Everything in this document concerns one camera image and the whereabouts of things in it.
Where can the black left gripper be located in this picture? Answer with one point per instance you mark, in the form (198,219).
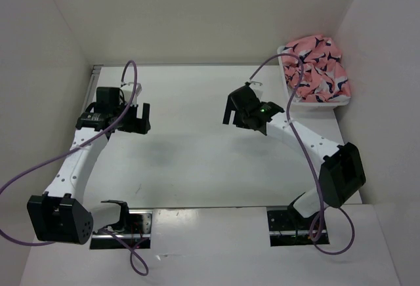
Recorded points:
(138,124)

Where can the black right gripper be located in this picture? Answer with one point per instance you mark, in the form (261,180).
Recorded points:
(231,106)

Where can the pink shark print shorts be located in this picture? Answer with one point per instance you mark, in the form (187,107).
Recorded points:
(291,67)

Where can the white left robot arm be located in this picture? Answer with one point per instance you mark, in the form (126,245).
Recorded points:
(58,215)

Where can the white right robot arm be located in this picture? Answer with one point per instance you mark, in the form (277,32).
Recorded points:
(338,168)

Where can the white plastic basket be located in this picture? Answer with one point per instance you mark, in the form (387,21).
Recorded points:
(308,102)

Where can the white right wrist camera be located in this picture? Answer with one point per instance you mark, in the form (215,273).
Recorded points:
(257,88)

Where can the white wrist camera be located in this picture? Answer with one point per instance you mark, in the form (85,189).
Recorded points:
(131,88)
(257,88)

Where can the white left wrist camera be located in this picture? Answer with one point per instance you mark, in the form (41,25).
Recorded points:
(131,88)

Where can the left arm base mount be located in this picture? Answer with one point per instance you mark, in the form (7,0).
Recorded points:
(135,231)

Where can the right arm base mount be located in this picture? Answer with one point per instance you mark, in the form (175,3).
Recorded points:
(287,227)

